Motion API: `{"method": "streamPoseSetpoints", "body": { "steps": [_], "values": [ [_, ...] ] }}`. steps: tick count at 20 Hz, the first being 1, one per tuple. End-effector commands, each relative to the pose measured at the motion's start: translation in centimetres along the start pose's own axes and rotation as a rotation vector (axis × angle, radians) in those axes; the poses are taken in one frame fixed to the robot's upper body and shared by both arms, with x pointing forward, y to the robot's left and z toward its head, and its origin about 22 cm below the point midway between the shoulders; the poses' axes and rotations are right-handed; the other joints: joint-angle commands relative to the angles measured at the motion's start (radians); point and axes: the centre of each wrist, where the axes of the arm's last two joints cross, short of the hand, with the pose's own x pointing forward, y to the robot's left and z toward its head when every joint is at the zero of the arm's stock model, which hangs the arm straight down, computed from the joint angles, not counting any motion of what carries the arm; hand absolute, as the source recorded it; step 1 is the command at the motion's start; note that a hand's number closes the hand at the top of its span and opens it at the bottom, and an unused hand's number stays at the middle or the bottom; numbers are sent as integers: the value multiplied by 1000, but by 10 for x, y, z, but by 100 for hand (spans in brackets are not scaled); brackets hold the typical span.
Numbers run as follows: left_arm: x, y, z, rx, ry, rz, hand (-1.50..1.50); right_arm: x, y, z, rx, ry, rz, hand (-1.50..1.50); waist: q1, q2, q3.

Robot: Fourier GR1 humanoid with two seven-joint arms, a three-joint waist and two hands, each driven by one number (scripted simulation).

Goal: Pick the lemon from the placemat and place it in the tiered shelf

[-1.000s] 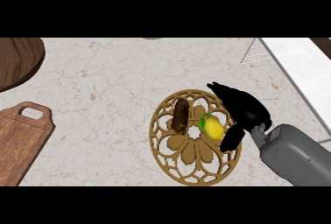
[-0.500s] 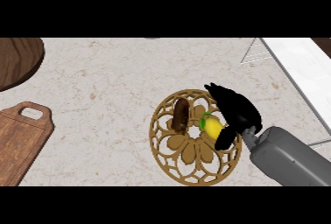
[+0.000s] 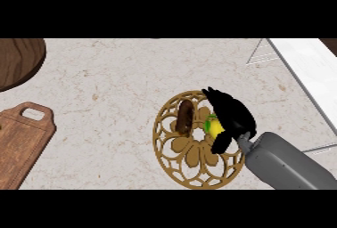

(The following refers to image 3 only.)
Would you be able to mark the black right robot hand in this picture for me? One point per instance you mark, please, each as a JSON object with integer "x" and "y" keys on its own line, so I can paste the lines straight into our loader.
{"x": 232, "y": 114}

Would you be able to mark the yellow lemon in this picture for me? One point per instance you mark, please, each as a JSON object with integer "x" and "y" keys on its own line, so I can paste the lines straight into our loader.
{"x": 215, "y": 127}

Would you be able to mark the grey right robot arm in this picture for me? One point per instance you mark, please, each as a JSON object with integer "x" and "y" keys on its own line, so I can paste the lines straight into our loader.
{"x": 281, "y": 163}

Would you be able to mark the round golden openwork placemat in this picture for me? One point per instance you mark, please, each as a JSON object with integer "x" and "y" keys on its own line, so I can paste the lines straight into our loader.
{"x": 192, "y": 154}

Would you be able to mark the white tiered shelf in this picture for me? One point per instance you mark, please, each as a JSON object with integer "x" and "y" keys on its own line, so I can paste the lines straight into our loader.
{"x": 303, "y": 68}

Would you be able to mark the brown sausage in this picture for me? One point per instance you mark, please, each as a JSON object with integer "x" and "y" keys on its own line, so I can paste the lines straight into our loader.
{"x": 185, "y": 118}

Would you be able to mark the brown wooden cutting board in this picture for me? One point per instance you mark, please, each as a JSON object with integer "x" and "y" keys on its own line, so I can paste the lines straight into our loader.
{"x": 21, "y": 145}

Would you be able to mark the dark round wooden board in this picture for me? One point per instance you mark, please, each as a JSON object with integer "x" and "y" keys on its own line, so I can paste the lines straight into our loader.
{"x": 18, "y": 61}

